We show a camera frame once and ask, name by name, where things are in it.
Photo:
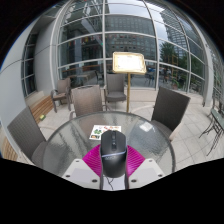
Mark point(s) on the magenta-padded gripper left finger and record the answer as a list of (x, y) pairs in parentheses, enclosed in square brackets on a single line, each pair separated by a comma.
[(80, 173)]

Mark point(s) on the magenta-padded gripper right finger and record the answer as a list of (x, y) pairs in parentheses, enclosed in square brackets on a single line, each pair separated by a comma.
[(148, 171)]

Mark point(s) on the black computer mouse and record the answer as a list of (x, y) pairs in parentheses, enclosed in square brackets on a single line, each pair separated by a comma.
[(113, 156)]

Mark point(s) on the colourful printed menu card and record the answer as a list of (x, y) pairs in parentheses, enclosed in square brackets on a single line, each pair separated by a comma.
[(96, 132)]

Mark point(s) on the dark brown wicker chair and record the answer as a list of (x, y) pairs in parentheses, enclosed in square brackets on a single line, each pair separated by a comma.
[(171, 106)]

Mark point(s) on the wooden slat bench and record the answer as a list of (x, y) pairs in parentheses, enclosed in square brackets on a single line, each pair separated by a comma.
[(41, 108), (8, 150)]

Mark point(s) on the black metal chairs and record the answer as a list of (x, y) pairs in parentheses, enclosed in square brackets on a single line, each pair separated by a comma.
[(215, 123)]

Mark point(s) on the gold-framed sign stand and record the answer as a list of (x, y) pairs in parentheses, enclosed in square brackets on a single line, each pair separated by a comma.
[(129, 62)]

